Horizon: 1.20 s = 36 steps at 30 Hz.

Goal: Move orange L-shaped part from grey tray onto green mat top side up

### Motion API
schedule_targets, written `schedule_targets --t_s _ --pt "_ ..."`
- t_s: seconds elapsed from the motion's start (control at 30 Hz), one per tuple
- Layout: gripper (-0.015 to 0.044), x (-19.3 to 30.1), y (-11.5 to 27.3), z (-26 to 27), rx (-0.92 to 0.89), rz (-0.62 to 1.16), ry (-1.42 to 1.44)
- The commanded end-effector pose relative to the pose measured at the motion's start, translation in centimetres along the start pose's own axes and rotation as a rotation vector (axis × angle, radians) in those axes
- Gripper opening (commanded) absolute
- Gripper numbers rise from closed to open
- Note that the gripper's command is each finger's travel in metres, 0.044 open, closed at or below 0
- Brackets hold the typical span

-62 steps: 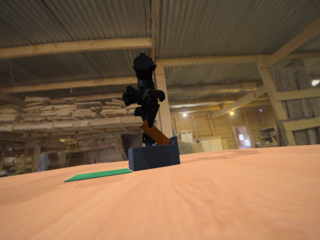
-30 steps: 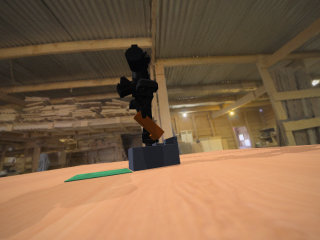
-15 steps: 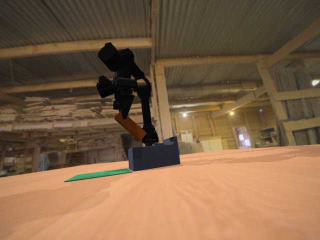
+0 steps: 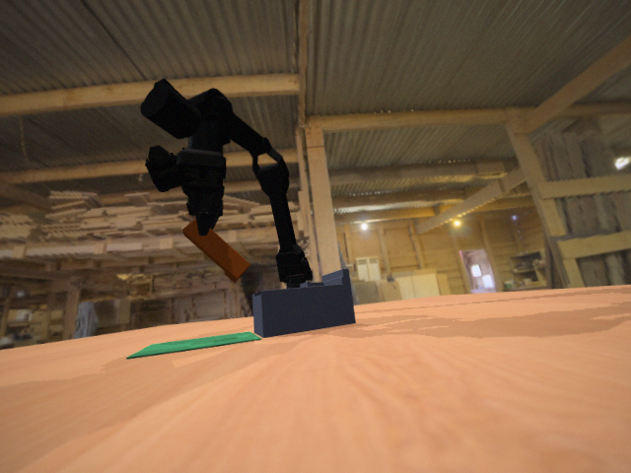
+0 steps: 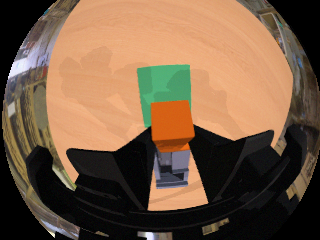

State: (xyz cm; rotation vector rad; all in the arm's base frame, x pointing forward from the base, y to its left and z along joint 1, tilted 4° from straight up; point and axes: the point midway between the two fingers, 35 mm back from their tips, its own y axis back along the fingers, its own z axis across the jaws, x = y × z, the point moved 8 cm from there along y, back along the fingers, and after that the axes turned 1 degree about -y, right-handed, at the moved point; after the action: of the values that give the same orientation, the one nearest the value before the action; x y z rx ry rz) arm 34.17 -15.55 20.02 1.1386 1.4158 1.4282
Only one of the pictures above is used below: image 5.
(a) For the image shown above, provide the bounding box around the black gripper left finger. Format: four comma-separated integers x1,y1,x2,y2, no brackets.
65,125,156,211

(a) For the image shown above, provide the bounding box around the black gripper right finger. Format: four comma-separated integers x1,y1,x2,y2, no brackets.
188,124,275,203

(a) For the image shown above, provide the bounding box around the orange rectangular block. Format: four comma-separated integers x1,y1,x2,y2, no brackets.
151,100,195,153

